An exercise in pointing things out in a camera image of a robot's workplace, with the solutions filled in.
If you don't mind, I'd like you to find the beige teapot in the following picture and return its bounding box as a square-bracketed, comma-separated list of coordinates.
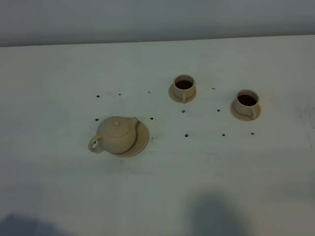
[88, 117, 138, 154]

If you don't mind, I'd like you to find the beige teapot saucer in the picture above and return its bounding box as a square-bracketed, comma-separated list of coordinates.
[112, 120, 150, 158]

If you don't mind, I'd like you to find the beige saucer near centre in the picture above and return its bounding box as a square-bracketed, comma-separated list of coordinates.
[168, 85, 197, 103]

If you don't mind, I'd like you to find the beige teacup near centre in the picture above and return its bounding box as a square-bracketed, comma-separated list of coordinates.
[172, 74, 196, 103]

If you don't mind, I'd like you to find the beige teacup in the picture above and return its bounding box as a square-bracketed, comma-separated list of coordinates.
[172, 74, 196, 103]
[233, 89, 259, 119]

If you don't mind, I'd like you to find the beige saucer far right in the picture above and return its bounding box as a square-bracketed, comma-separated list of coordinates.
[230, 101, 261, 121]

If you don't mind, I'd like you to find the beige teacup far right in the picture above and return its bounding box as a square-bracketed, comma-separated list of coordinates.
[233, 89, 259, 119]

